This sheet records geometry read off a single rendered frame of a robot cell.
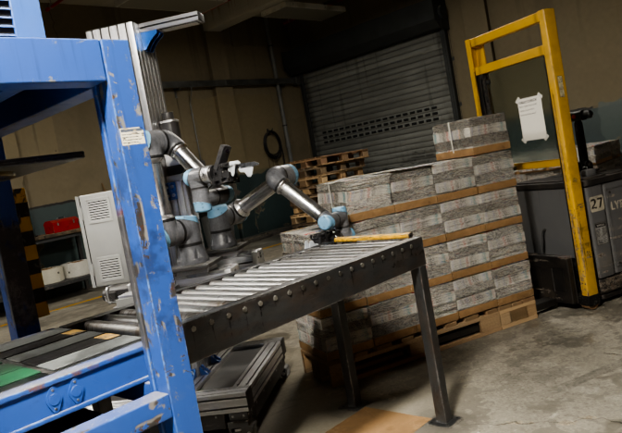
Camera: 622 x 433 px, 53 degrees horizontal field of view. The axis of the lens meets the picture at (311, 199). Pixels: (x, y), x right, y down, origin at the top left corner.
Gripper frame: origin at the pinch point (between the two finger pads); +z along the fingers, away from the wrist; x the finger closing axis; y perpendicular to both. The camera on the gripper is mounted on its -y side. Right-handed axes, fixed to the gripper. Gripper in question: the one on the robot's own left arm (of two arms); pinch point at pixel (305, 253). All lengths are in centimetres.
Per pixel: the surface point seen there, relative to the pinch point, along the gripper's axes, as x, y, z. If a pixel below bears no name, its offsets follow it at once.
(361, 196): -2, 20, -52
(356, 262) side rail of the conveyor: 64, 3, 37
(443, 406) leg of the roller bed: 64, -69, -2
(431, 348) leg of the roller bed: 63, -43, -2
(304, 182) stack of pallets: -484, 16, -504
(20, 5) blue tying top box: 66, 91, 144
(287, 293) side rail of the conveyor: 64, 1, 74
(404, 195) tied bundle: 8, 15, -77
